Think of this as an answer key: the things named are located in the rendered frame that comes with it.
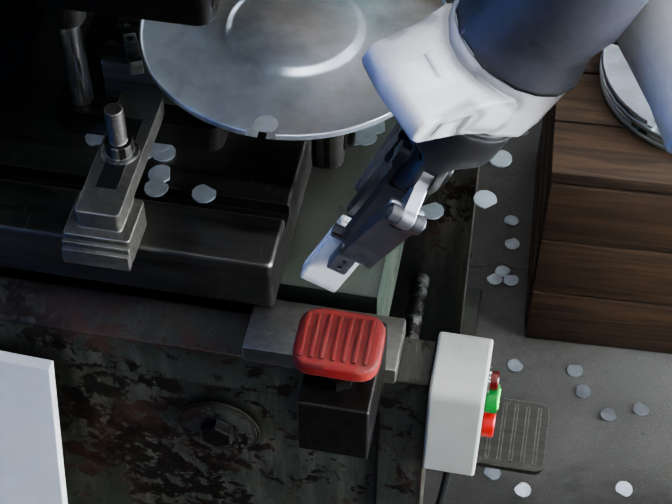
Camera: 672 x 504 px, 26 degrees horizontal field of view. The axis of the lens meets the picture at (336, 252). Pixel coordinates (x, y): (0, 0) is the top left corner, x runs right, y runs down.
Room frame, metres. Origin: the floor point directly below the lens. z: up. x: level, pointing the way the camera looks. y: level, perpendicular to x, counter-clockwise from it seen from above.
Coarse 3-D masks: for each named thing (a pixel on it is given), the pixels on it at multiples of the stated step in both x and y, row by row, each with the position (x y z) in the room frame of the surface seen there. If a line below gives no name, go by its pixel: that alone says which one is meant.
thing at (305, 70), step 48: (240, 0) 1.07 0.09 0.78; (288, 0) 1.06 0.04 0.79; (336, 0) 1.06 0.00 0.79; (384, 0) 1.07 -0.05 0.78; (432, 0) 1.07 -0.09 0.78; (144, 48) 1.00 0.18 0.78; (192, 48) 1.00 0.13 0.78; (240, 48) 0.99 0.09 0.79; (288, 48) 0.99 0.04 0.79; (336, 48) 0.99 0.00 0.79; (192, 96) 0.94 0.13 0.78; (240, 96) 0.94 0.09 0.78; (288, 96) 0.94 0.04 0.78; (336, 96) 0.94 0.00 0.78
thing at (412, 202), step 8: (424, 176) 0.64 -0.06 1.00; (432, 176) 0.64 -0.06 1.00; (416, 184) 0.63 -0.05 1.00; (424, 184) 0.63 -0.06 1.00; (408, 192) 0.63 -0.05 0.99; (416, 192) 0.63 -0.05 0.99; (424, 192) 0.63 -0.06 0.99; (392, 200) 0.63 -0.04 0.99; (400, 200) 0.63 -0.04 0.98; (408, 200) 0.62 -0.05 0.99; (416, 200) 0.63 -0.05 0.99; (408, 208) 0.62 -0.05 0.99; (416, 208) 0.62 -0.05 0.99; (408, 216) 0.62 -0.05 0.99; (416, 216) 0.62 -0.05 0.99; (392, 224) 0.62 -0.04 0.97; (400, 224) 0.61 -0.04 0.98; (408, 224) 0.61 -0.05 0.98
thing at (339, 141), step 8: (448, 0) 1.07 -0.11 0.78; (336, 136) 0.97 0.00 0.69; (344, 136) 0.98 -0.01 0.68; (352, 136) 0.99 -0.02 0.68; (320, 144) 0.97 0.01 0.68; (328, 144) 0.97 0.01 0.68; (336, 144) 0.97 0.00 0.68; (344, 144) 0.98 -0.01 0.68; (352, 144) 0.98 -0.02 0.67; (320, 152) 0.97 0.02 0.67; (328, 152) 0.97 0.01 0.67; (336, 152) 0.97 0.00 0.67; (344, 152) 0.98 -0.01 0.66; (320, 160) 0.97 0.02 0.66; (328, 160) 0.97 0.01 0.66; (336, 160) 0.97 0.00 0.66
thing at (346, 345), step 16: (304, 320) 0.70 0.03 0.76; (320, 320) 0.70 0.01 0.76; (336, 320) 0.70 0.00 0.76; (352, 320) 0.70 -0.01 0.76; (368, 320) 0.70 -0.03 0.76; (304, 336) 0.69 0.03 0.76; (320, 336) 0.69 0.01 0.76; (336, 336) 0.69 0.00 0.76; (352, 336) 0.69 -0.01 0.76; (368, 336) 0.69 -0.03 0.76; (384, 336) 0.69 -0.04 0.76; (304, 352) 0.67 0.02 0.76; (320, 352) 0.67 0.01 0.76; (336, 352) 0.67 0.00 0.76; (352, 352) 0.67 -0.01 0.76; (368, 352) 0.67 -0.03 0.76; (304, 368) 0.66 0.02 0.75; (320, 368) 0.66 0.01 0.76; (336, 368) 0.66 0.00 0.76; (352, 368) 0.66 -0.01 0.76; (368, 368) 0.66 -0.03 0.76
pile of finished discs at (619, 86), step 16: (608, 48) 1.44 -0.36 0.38; (608, 64) 1.41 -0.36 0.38; (624, 64) 1.41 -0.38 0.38; (608, 80) 1.38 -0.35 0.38; (624, 80) 1.38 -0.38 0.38; (608, 96) 1.37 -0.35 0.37; (624, 96) 1.35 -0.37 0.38; (640, 96) 1.35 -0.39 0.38; (624, 112) 1.33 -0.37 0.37; (640, 112) 1.32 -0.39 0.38; (640, 128) 1.32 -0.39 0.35; (656, 128) 1.30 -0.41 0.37; (656, 144) 1.29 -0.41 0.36
